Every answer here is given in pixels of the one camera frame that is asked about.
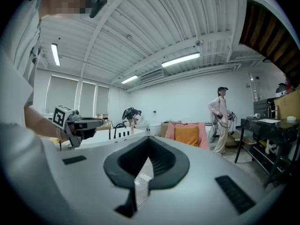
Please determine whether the silver shower panel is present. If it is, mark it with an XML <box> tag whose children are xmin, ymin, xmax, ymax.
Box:
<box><xmin>247</xmin><ymin>72</ymin><xmax>263</xmax><ymax>102</ymax></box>

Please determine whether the white paper sheet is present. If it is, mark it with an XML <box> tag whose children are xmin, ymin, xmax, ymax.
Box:
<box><xmin>257</xmin><ymin>118</ymin><xmax>282</xmax><ymax>124</ymax></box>

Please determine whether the wooden slat canopy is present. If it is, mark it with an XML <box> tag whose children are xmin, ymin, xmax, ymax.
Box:
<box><xmin>239</xmin><ymin>0</ymin><xmax>300</xmax><ymax>80</ymax></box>

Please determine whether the brown cardboard sheet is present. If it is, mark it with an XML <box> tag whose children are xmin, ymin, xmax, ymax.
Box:
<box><xmin>225</xmin><ymin>130</ymin><xmax>256</xmax><ymax>150</ymax></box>

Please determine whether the white figurine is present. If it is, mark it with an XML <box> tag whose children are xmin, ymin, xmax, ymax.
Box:
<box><xmin>264</xmin><ymin>139</ymin><xmax>278</xmax><ymax>155</ymax></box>

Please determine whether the orange cushion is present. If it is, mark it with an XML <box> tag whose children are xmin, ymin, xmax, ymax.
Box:
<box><xmin>174</xmin><ymin>125</ymin><xmax>200</xmax><ymax>148</ymax></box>

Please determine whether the black curved faucet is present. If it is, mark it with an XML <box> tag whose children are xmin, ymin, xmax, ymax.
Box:
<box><xmin>113</xmin><ymin>123</ymin><xmax>128</xmax><ymax>139</ymax></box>

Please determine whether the black table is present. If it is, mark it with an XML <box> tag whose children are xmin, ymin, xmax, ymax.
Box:
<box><xmin>234</xmin><ymin>115</ymin><xmax>300</xmax><ymax>188</ymax></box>

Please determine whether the person's head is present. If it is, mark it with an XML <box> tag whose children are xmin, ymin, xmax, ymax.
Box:
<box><xmin>38</xmin><ymin>0</ymin><xmax>93</xmax><ymax>18</ymax></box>

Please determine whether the ceiling air vent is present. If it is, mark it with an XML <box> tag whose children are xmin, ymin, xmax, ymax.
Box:
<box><xmin>139</xmin><ymin>68</ymin><xmax>165</xmax><ymax>82</ymax></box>

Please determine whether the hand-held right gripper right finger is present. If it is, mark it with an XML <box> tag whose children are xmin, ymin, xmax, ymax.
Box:
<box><xmin>135</xmin><ymin>135</ymin><xmax>286</xmax><ymax>225</ymax></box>

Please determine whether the wooden board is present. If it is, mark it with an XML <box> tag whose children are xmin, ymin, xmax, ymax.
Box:
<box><xmin>273</xmin><ymin>87</ymin><xmax>300</xmax><ymax>121</ymax></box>

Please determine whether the long ceiling light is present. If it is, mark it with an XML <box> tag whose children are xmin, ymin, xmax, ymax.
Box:
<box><xmin>120</xmin><ymin>74</ymin><xmax>139</xmax><ymax>84</ymax></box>
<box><xmin>161</xmin><ymin>52</ymin><xmax>201</xmax><ymax>68</ymax></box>
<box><xmin>51</xmin><ymin>43</ymin><xmax>61</xmax><ymax>67</ymax></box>

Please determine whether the person's white shirt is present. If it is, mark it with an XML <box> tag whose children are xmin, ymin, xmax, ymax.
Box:
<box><xmin>0</xmin><ymin>0</ymin><xmax>79</xmax><ymax>225</ymax></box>

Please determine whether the cardboard box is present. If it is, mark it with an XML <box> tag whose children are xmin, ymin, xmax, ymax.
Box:
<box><xmin>160</xmin><ymin>122</ymin><xmax>170</xmax><ymax>138</ymax></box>

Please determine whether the black head-worn camera mount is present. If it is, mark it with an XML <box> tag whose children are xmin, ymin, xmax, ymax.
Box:
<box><xmin>88</xmin><ymin>0</ymin><xmax>108</xmax><ymax>19</ymax></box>

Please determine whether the person's left forearm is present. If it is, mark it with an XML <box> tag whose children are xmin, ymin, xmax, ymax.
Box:
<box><xmin>24</xmin><ymin>105</ymin><xmax>69</xmax><ymax>142</ymax></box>

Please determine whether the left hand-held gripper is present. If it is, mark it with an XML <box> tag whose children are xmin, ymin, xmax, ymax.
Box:
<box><xmin>52</xmin><ymin>105</ymin><xmax>105</xmax><ymax>149</ymax></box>

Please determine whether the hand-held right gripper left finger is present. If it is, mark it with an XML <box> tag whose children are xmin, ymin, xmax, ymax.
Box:
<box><xmin>45</xmin><ymin>135</ymin><xmax>150</xmax><ymax>225</ymax></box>

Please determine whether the grey left shoulder strap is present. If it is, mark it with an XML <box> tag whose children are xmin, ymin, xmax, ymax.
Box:
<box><xmin>27</xmin><ymin>30</ymin><xmax>45</xmax><ymax>82</ymax></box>

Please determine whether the grey window blind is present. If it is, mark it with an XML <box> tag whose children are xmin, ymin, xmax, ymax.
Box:
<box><xmin>79</xmin><ymin>81</ymin><xmax>97</xmax><ymax>117</ymax></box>
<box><xmin>96</xmin><ymin>85</ymin><xmax>111</xmax><ymax>116</ymax></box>
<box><xmin>45</xmin><ymin>75</ymin><xmax>79</xmax><ymax>114</ymax></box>

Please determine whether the pink armchair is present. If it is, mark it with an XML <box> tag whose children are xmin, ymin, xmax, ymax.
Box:
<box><xmin>165</xmin><ymin>121</ymin><xmax>210</xmax><ymax>151</ymax></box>

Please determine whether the black cabinet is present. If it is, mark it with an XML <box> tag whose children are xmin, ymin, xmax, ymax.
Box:
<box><xmin>253</xmin><ymin>97</ymin><xmax>278</xmax><ymax>119</ymax></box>

